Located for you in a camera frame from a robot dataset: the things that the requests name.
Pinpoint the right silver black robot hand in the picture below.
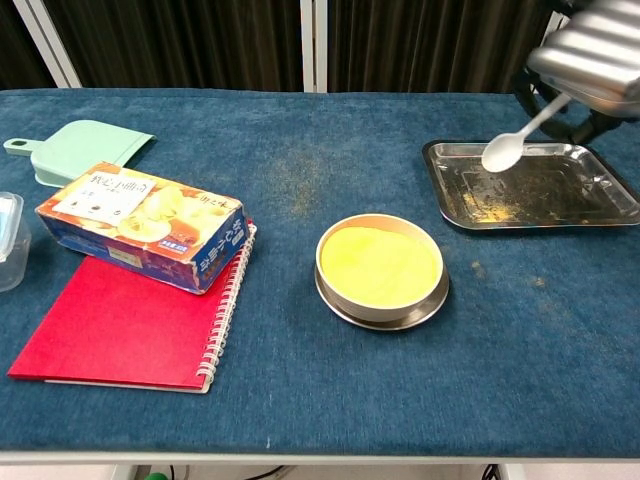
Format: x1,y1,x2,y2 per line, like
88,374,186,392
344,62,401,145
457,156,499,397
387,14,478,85
512,0,640,146

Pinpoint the white plastic spoon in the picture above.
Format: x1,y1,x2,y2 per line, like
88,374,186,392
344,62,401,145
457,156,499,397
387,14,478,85
480,92,574,174

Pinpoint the metal tray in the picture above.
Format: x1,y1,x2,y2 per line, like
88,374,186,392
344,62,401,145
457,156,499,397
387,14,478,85
422,139,640,231

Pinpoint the yellow bowl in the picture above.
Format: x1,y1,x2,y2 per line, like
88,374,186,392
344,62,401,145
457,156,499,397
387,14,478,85
313,213,450,331

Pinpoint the black curtain panel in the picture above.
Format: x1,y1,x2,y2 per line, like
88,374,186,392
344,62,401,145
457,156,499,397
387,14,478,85
44,0,304,92
0,0,54,91
327,0,557,94

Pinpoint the blue table cloth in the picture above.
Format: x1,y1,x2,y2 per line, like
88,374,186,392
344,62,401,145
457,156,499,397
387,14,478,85
0,88,640,459

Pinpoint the cookie box blue orange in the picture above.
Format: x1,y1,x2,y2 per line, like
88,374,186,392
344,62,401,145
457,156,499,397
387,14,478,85
34,161,246,296

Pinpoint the mint green dustpan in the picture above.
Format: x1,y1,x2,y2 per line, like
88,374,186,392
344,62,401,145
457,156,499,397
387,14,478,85
3,119,158,189

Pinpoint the red spiral notebook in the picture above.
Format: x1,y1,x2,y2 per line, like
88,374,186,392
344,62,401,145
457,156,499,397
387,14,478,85
6,219,259,395

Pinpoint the clear plastic container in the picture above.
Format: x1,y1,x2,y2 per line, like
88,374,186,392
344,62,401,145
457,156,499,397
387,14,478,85
0,191,32,294

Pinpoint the white screen frame post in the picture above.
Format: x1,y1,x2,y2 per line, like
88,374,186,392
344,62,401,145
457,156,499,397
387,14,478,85
544,9,574,51
12,0,84,90
299,0,330,94

